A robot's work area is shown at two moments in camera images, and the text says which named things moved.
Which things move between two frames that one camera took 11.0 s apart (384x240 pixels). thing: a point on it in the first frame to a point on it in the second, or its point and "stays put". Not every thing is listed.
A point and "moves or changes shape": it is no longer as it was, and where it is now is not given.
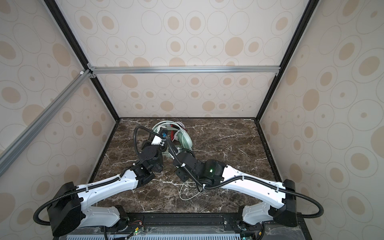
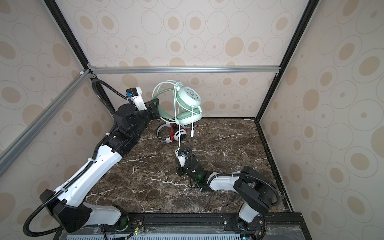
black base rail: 184,225 stays put
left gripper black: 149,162 to 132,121
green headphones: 184,140 to 188,103
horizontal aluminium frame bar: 94,70 stays put
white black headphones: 181,124 moves or changes shape
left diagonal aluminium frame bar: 22,142 stays put
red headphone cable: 172,132 stays put
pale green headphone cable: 188,199 to 176,84
